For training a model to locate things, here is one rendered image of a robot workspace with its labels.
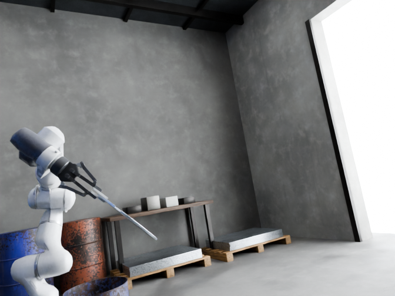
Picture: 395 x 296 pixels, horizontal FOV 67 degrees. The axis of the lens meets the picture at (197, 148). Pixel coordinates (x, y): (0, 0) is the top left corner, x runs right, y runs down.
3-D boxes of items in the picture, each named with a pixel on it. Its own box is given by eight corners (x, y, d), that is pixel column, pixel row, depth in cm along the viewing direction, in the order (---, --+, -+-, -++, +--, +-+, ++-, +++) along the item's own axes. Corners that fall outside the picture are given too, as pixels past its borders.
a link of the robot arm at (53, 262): (43, 235, 152) (80, 229, 153) (32, 285, 134) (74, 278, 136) (33, 224, 144) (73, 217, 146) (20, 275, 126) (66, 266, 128)
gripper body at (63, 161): (46, 170, 110) (66, 185, 111) (62, 152, 112) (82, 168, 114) (49, 172, 117) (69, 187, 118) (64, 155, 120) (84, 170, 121)
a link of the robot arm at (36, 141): (54, 155, 128) (36, 174, 123) (29, 136, 127) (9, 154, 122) (52, 142, 112) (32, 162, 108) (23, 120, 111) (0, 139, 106)
